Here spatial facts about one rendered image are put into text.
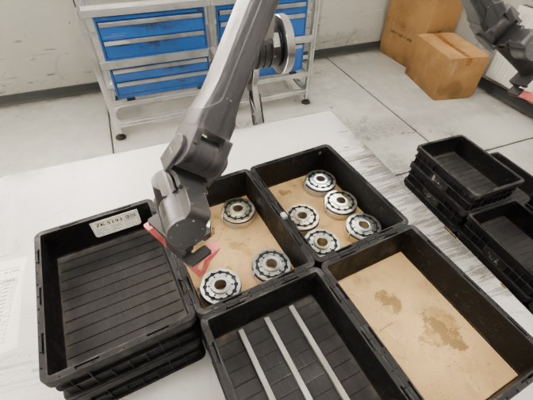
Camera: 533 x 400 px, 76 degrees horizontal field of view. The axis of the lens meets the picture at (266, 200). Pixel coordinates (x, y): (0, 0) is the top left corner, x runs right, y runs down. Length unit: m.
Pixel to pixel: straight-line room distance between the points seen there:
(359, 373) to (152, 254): 0.60
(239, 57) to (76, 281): 0.73
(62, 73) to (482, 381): 3.60
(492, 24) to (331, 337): 0.82
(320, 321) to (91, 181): 1.04
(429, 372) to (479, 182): 1.28
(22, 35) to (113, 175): 2.30
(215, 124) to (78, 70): 3.24
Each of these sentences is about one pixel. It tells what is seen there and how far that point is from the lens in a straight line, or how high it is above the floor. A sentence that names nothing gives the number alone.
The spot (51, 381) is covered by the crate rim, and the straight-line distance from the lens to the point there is 0.81.
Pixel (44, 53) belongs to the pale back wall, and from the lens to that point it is 3.68.
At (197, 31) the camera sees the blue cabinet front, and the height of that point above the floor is 0.73.
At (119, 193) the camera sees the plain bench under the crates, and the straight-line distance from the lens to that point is 1.41.
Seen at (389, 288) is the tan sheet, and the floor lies 0.83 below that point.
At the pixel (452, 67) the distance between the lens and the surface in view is 3.64.
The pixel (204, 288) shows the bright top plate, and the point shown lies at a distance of 0.88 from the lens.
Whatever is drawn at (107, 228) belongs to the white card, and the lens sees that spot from 1.04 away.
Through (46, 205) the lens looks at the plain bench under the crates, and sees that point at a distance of 1.49.
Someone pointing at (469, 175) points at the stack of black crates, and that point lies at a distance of 2.02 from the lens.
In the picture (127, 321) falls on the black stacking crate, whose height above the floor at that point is 0.83.
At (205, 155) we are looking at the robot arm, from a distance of 0.50.
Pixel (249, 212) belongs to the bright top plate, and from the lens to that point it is 1.03.
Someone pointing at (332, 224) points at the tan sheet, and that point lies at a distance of 1.06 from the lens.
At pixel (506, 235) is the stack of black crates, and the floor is 0.38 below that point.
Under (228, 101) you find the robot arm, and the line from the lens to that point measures 0.52.
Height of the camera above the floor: 1.61
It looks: 45 degrees down
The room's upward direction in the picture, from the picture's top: 1 degrees clockwise
